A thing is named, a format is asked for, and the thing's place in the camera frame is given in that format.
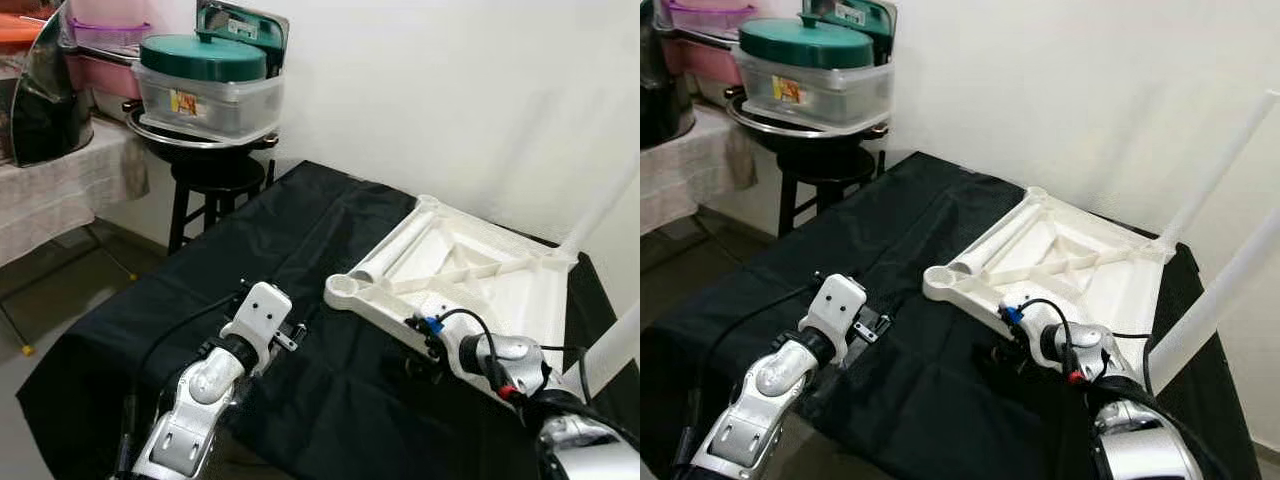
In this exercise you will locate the black tablecloth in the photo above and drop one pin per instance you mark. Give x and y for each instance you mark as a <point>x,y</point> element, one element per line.
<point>900,220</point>
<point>300,230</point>

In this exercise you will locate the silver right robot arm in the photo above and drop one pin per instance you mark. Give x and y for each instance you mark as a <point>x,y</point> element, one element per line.
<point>500,355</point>
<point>1095,350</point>

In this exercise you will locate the orange lidded storage box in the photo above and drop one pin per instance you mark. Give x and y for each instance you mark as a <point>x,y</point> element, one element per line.
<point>15,30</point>

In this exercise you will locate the white plastic table top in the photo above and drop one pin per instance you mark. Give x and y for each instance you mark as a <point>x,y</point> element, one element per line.
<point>480,290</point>
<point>1080,280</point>

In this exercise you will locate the green pot with lid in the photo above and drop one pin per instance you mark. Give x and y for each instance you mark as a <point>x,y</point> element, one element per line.
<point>200,60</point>
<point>805,42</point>

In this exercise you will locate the black wooden stool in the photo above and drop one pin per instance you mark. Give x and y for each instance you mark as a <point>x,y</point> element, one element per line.
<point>215,175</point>
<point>825,165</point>

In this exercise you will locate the black wok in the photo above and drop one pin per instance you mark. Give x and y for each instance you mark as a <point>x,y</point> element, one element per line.
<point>810,140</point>
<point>200,152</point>

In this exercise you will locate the glossy black bag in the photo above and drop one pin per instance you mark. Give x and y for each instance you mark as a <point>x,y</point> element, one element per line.
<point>50,110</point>
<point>665,100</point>

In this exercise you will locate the framed picture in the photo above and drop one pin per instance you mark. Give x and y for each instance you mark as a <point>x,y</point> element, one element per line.
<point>250,25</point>
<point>865,15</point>

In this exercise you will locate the purple lidded clear container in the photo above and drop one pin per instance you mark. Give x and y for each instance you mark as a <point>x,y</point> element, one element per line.
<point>710,15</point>
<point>110,32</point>

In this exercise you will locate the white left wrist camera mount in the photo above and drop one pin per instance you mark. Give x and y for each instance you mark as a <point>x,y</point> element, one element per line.
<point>262,310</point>
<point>835,300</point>

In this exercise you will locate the beige cloth covered bench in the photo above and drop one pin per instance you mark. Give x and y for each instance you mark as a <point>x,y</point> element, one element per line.
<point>690,170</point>
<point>60,190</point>

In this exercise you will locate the pink plastic container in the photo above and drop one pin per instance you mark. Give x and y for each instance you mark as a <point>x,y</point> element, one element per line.
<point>105,75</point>
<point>710,62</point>

